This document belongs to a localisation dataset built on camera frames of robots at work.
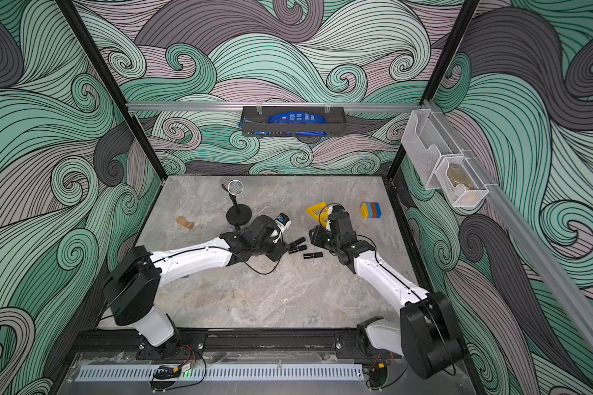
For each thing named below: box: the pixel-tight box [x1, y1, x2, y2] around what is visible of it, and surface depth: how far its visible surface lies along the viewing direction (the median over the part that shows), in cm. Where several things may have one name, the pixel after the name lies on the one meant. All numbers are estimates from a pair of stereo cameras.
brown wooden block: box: [176, 215, 196, 230], surface depth 105 cm
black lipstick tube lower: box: [303, 251, 323, 260], surface depth 94 cm
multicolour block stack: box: [359, 201, 383, 219], surface depth 106 cm
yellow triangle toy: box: [306, 200, 329, 228], surface depth 109 cm
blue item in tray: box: [252, 111, 327, 137], surface depth 94 cm
